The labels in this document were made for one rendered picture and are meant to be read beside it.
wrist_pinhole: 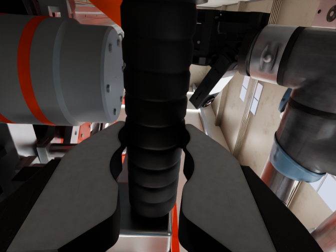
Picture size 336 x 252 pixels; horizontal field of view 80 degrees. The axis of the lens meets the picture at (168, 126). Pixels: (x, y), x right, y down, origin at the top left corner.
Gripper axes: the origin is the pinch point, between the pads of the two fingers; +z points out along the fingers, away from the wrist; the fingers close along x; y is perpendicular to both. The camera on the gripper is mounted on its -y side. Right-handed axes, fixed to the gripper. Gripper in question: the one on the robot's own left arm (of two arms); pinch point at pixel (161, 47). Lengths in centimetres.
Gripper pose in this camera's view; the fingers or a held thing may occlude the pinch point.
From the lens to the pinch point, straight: 45.3
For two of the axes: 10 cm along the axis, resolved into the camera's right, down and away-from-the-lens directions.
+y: 0.6, -8.7, -4.8
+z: -7.2, -3.7, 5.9
